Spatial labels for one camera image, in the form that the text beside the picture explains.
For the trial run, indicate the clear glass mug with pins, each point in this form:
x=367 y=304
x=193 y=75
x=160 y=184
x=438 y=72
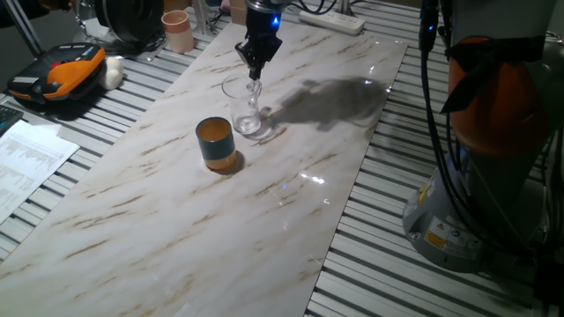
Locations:
x=247 y=119

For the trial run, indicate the orange and black teach pendant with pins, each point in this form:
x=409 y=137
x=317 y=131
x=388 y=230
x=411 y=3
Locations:
x=66 y=72

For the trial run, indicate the cardboard box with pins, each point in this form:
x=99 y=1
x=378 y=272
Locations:
x=238 y=13

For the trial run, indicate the metal post base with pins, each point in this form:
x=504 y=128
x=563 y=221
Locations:
x=344 y=6

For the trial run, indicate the black keyboard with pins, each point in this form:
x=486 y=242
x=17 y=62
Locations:
x=8 y=119

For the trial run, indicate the aluminium frame leg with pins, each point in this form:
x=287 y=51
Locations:
x=24 y=28

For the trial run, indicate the person's hand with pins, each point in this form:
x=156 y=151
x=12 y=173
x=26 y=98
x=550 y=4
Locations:
x=56 y=4

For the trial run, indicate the aluminium upright post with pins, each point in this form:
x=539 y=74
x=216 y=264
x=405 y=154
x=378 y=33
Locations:
x=200 y=17

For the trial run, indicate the white printed paper sheet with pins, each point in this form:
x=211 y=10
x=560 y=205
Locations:
x=26 y=163

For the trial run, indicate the white marble pattern board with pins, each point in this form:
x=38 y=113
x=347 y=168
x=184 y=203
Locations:
x=198 y=220

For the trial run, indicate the white power strip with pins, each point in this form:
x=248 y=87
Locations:
x=332 y=19

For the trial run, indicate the white round ball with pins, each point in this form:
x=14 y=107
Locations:
x=112 y=72

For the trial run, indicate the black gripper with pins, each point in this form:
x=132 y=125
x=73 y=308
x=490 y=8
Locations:
x=263 y=35

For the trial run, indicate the brown box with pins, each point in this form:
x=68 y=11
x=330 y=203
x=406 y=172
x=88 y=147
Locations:
x=176 y=4

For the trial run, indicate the pink and beige cup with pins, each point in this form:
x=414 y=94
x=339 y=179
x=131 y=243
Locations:
x=178 y=33

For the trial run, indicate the teal and tan cup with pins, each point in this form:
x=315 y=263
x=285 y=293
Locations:
x=216 y=147

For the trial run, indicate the large black round device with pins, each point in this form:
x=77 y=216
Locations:
x=132 y=19

